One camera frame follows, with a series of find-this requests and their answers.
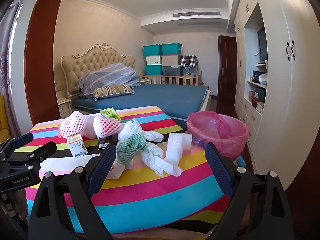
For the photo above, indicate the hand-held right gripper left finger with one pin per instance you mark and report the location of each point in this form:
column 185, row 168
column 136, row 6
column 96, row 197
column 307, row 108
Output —
column 102, row 170

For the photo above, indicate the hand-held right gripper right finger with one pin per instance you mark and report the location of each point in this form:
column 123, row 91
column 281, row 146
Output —
column 220, row 170

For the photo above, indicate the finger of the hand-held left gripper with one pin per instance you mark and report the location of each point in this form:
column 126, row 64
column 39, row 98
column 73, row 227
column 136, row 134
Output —
column 22, row 138
column 46, row 148

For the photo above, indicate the black cardboard box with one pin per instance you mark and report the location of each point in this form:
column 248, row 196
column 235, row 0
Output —
column 105, row 142

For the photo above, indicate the trash bin with pink bag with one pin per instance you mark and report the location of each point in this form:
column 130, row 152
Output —
column 225, row 140

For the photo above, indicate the yellow and white medicine box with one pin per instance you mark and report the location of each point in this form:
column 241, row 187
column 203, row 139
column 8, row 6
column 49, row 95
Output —
column 77, row 147

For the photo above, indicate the pink foam fruit net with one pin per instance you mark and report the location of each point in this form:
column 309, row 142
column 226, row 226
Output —
column 72, row 123
column 108, row 127

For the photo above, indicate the white foam block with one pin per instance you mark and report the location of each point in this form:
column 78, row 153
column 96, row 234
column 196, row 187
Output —
column 181, row 141
column 172, row 155

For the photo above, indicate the green snack wrapper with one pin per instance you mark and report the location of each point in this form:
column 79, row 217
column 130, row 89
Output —
column 110, row 113

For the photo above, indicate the white paper packet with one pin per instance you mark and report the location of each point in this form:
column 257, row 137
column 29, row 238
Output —
column 122, row 170

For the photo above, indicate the yellow object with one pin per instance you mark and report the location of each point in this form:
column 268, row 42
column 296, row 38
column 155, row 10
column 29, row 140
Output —
column 3, row 115

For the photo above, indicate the green wavy patterned cloth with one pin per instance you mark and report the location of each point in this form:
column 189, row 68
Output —
column 128, row 147

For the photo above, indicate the cream nightstand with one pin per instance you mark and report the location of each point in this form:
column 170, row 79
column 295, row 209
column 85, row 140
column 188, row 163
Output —
column 63, row 106

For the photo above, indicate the white crumpled plastic bag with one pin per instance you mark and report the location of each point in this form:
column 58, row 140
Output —
column 132, row 128

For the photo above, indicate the white knotted cloth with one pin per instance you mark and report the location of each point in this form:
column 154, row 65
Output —
column 157, row 160

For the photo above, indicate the striped colourful tablecloth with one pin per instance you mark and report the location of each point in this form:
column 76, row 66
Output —
column 150, row 200

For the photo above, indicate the striped pillow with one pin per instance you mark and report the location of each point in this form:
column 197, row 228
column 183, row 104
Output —
column 112, row 90

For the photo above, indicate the brown cardboard box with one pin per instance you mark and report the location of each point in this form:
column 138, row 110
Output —
column 251, row 96

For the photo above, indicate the patterned curtain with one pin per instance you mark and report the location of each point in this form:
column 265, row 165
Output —
column 7, row 55

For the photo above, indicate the dark safe box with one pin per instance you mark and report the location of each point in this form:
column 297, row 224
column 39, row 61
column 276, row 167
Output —
column 260, row 94

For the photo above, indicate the bed with beige headboard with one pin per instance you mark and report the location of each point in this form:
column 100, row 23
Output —
column 162, row 97

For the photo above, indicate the blue dotted duvet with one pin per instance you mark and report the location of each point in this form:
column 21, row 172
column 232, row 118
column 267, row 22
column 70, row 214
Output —
column 110, row 76

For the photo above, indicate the dark wooden door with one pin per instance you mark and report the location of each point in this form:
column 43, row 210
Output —
column 227, row 72

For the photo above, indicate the white shelf device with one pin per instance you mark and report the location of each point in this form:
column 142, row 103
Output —
column 263, row 79

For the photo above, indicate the black shelf device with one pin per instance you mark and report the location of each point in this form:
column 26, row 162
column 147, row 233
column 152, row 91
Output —
column 257, row 75

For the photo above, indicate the white built-in wardrobe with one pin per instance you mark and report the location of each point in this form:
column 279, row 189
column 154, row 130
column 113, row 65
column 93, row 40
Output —
column 287, row 92

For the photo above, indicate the dark fabric bag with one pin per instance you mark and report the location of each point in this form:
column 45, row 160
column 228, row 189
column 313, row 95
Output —
column 189, row 71

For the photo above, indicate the grey translucent storage box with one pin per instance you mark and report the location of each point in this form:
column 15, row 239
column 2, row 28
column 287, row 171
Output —
column 171, row 70

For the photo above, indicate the teal storage box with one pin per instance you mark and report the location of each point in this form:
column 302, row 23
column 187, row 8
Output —
column 153, row 70
column 152, row 50
column 171, row 48

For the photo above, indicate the black and white checked bag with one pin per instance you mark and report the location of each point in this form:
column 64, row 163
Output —
column 188, row 61

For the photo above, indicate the beige translucent storage box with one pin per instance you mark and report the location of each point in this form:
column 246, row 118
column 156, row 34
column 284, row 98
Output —
column 171, row 60

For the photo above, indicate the white storage box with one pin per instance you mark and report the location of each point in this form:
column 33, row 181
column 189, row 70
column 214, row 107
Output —
column 153, row 60

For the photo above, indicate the black television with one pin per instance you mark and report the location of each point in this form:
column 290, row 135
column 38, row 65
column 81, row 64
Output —
column 263, row 45

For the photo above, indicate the air return grille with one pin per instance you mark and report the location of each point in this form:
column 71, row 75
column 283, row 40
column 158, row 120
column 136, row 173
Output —
column 200, row 24

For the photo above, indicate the air conditioner vent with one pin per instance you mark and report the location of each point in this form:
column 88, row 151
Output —
column 197, row 14

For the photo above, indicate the brown wooden door frame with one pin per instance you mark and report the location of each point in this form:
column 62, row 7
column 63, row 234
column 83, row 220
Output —
column 42, row 55

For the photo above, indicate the wooden crib rail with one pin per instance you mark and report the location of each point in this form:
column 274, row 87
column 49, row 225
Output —
column 172, row 80

